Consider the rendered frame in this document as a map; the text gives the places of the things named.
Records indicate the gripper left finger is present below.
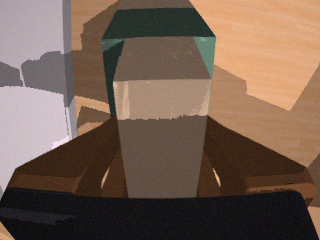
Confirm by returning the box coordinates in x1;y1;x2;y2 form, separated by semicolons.
5;114;127;198

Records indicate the white rectangular tray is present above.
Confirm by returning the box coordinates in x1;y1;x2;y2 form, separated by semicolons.
0;0;78;200

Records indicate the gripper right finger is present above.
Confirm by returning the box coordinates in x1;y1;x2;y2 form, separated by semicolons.
196;115;317;208

